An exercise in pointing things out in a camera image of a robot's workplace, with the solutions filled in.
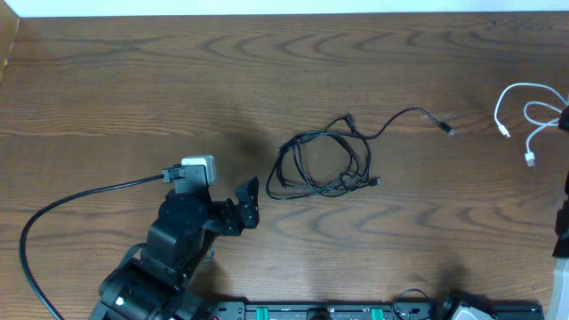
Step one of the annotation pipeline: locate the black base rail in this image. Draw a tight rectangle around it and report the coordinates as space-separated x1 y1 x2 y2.
206 289 545 320

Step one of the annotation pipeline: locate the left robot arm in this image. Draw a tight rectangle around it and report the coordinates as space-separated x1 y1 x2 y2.
91 178 260 320

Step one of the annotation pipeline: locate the black USB cable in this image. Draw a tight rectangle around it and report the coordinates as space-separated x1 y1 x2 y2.
265 107 456 201

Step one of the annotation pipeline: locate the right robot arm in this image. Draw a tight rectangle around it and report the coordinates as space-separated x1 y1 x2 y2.
546 199 568 320

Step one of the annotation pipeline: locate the white USB cable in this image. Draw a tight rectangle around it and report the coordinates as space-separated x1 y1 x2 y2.
493 82 569 168

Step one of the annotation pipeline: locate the left camera black cable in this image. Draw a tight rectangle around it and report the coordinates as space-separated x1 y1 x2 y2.
19 173 165 320

